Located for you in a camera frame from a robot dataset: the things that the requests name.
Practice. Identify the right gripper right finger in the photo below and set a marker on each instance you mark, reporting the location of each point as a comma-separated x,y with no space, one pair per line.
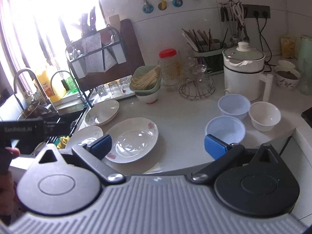
224,156

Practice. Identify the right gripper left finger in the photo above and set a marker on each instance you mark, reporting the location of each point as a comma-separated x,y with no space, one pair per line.
91,158

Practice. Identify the small leaf pattern plate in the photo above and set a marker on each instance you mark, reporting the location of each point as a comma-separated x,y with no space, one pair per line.
86,135

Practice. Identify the bluish plastic bowl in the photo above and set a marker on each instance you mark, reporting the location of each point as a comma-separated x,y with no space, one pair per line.
226,128
234,105

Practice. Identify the deep leaf pattern plate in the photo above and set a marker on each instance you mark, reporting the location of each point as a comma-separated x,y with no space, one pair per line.
102,113

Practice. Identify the white plastic bowl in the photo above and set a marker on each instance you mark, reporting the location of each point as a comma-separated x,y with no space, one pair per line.
264,116

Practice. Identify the person's left hand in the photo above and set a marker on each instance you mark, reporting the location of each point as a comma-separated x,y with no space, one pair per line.
7,197

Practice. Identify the steel pan in sink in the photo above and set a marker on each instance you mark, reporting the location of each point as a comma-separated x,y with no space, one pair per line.
34,110

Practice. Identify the yellow cloth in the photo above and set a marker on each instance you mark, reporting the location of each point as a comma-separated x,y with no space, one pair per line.
63,142

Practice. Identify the black sink drain rack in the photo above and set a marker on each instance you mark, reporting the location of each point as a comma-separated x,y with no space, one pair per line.
67,117

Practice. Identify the orange detergent bottle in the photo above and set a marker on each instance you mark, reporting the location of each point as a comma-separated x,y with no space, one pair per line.
44,75

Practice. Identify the white drip tray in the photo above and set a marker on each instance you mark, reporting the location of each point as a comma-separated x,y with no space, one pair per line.
115,96

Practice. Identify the green dish soap bottle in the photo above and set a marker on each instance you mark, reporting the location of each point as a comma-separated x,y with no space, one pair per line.
69,85

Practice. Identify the small steel faucet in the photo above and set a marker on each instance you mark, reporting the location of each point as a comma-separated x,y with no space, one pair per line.
57,84

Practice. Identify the white bowl under basket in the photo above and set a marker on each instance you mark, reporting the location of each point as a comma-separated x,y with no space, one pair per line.
148,99

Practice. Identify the white electric cooking pot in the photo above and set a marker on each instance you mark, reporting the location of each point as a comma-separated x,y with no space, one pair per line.
244,72

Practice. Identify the dry noodles bundle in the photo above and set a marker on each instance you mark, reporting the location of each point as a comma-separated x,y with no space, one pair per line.
145,78

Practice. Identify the green noodle basket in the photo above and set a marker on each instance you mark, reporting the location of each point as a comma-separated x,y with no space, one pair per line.
156,87

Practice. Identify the floral ceramic bowl with food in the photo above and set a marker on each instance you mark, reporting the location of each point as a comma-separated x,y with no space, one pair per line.
286,78

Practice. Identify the black knife rack shelf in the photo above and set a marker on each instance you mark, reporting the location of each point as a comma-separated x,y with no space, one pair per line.
98,57

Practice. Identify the red lid glass jar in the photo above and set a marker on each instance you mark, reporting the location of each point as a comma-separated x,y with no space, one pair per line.
169,65

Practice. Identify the chopstick holder with chopsticks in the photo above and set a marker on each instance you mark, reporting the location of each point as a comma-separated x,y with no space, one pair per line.
206,50

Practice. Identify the green electric kettle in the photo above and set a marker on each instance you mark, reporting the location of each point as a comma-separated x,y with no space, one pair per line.
304,65

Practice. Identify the wooden cutting board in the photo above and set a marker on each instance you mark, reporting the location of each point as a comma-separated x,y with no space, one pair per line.
127,52

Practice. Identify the hanging utensils rack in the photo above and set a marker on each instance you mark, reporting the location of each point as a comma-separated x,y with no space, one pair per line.
234,14

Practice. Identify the wire glass holder rack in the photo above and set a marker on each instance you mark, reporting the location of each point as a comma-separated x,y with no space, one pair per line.
196,81

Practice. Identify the black wall socket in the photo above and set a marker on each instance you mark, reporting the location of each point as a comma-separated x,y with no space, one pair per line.
262,11

